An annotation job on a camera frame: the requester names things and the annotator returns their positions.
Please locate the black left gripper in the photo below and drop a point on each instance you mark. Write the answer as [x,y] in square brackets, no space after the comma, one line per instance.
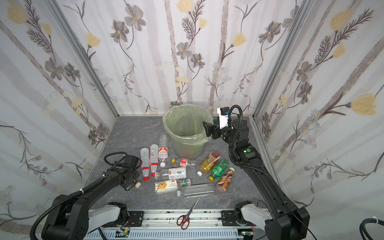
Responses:
[132,181]

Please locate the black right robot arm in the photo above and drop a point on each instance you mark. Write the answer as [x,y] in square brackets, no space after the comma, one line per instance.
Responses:
[282,220]

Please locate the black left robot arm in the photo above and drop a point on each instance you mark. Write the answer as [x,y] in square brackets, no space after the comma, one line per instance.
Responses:
[71,217]

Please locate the green plastic bottle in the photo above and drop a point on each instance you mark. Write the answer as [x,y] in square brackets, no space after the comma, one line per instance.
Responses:
[218,170]

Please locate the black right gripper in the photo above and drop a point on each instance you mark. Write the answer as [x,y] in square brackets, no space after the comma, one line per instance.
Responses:
[214,131]

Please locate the green plastic bin liner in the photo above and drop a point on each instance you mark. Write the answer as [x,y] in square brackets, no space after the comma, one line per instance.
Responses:
[184,124]

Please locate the yellow tea bottle red label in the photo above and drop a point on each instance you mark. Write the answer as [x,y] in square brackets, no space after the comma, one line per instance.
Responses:
[212,159]

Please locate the green mesh waste bin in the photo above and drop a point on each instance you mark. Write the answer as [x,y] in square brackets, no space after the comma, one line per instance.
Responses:
[187,151]

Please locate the clear square bottle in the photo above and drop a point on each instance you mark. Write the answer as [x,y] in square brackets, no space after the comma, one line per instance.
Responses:
[196,191]

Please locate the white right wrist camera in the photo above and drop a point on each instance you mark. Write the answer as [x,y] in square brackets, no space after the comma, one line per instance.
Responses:
[223,116]

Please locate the sunflower label bottle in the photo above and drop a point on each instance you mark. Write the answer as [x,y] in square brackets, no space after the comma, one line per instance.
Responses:
[171,185]

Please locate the brown coffee bottle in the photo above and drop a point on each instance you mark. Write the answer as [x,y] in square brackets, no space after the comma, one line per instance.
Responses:
[225,181]
[136,184]

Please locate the red handled scissors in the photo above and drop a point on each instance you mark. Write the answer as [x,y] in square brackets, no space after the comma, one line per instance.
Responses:
[184,220]

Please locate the red cap white bottle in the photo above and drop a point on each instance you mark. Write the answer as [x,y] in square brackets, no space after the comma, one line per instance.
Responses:
[145,165]
[154,152]

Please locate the clear bottle red white label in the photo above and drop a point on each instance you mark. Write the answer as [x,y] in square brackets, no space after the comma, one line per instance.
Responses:
[163,150]

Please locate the small yellow cap bottle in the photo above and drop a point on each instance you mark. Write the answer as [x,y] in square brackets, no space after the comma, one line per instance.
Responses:
[185,163]

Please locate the aluminium rail base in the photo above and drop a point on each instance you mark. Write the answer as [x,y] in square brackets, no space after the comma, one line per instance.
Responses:
[136,225]

